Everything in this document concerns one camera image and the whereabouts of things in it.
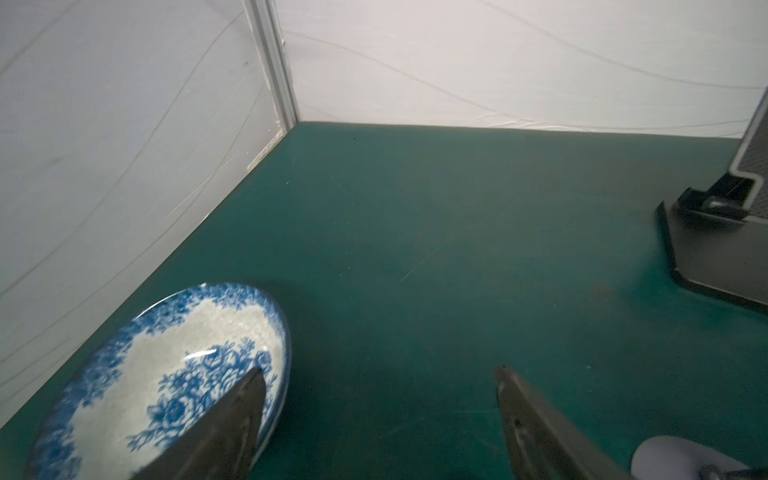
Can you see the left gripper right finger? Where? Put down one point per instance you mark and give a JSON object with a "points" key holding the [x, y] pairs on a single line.
{"points": [[541, 442]]}

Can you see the blue white ceramic dish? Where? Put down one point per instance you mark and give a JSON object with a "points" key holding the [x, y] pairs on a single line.
{"points": [[147, 384]]}

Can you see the green table mat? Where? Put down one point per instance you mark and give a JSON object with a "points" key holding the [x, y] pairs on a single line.
{"points": [[412, 261]]}

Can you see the black stand back left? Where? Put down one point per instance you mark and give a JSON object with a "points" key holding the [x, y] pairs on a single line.
{"points": [[716, 239]]}

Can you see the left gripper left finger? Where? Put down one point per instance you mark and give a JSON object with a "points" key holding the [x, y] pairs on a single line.
{"points": [[222, 443]]}

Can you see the grey round stand left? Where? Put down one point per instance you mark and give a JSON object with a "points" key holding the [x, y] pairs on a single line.
{"points": [[669, 457]]}

